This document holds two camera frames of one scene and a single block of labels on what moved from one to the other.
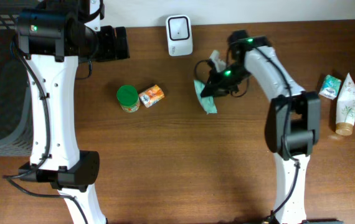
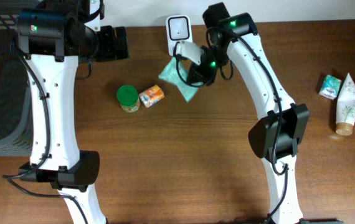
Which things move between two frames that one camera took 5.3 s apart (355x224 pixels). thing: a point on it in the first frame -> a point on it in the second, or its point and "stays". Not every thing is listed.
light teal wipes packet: (208, 102) -> (170, 74)
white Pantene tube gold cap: (347, 108) stays
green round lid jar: (127, 96) stays
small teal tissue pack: (330, 87) stays
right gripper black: (214, 86) -> (200, 74)
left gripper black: (111, 50) stays
